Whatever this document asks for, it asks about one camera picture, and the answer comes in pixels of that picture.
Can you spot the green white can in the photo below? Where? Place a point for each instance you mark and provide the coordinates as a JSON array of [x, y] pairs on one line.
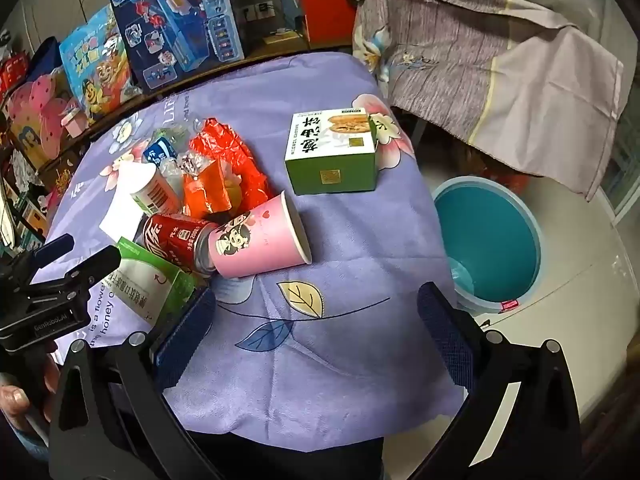
[[155, 192]]

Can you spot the pile of small toy boxes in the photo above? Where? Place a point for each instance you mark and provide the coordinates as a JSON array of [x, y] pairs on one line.
[[25, 200]]

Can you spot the blue paper bag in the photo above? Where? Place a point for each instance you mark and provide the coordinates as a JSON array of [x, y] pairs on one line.
[[290, 12]]

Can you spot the green snack box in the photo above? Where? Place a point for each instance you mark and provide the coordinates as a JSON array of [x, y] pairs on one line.
[[330, 170]]

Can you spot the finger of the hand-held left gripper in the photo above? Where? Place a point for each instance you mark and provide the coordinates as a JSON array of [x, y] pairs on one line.
[[95, 266], [52, 251]]

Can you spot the red toy box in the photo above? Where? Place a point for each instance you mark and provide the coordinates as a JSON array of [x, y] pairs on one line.
[[12, 72]]

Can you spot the colourful cartoon toy box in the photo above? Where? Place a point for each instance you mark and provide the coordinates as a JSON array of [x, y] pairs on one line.
[[100, 75]]

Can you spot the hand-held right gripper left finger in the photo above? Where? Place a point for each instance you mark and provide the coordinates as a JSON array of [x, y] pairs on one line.
[[184, 342]]

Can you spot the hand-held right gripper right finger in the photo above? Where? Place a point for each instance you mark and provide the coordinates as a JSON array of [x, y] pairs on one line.
[[445, 340]]

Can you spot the wall socket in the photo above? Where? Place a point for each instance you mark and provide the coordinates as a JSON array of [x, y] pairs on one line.
[[257, 10]]

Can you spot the pink paper cup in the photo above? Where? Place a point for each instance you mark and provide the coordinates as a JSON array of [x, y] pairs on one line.
[[265, 240]]

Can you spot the green white carton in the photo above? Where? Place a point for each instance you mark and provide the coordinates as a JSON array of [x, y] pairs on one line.
[[145, 280]]

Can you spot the red crinkled wrapper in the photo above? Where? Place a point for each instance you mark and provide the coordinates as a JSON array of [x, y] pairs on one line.
[[235, 150]]

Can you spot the teal bin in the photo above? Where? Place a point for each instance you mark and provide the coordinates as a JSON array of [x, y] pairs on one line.
[[490, 245]]

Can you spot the clear plastic item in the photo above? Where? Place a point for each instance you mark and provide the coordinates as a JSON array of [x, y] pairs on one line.
[[160, 152]]

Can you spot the pink gift box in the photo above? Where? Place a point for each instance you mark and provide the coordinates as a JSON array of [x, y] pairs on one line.
[[75, 122]]

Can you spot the blue toy box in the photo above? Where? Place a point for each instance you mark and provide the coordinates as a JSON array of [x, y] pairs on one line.
[[185, 25]]

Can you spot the red cola can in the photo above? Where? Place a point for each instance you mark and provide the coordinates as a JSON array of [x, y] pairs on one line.
[[170, 235]]

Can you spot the person's left hand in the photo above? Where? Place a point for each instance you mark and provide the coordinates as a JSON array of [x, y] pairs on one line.
[[15, 402]]

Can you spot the purple floral tablecloth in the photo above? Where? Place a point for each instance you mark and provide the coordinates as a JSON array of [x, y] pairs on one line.
[[325, 260]]

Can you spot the pink butterfly wings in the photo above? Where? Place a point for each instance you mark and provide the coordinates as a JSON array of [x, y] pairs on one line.
[[40, 105]]

